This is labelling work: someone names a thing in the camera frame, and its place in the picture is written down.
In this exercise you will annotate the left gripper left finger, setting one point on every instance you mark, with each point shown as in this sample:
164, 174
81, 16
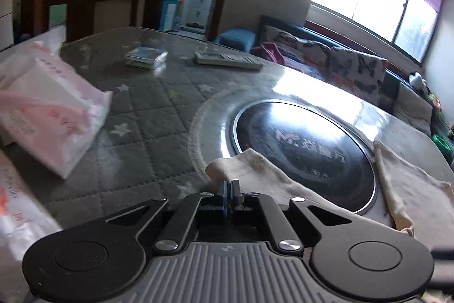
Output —
198, 217

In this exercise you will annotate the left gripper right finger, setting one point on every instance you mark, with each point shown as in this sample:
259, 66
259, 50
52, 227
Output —
261, 212

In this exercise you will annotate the cream beige garment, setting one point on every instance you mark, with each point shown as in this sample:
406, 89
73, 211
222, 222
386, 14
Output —
421, 206

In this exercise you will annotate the black round induction cooktop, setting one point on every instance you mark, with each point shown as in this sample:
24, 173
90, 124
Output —
311, 148

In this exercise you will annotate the white remote control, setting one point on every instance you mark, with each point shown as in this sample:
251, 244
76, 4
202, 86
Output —
228, 60

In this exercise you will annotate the small card pack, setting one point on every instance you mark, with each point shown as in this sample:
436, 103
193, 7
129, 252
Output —
146, 57

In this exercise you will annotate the pink tissue pack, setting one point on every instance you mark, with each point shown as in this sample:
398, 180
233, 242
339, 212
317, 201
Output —
46, 106

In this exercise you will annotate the magenta cloth on sofa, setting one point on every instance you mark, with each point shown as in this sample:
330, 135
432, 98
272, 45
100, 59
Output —
270, 52

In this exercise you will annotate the grey plain cushion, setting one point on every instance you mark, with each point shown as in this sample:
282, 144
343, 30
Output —
413, 110

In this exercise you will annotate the large butterfly cushion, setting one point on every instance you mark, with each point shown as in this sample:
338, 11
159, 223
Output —
358, 73

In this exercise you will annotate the green plastic bowl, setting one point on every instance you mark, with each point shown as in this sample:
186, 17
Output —
442, 144

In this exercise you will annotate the blue corner sofa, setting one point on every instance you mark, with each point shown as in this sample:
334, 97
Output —
244, 39

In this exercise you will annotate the small butterfly cushion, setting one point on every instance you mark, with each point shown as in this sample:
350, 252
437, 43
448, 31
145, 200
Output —
313, 54

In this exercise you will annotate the turquoise child furniture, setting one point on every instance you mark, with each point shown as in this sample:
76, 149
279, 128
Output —
171, 15

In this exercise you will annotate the black white plush toy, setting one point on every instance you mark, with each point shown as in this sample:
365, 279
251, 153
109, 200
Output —
418, 83

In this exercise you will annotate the white refrigerator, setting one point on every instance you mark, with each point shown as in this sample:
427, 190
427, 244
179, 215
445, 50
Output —
6, 24

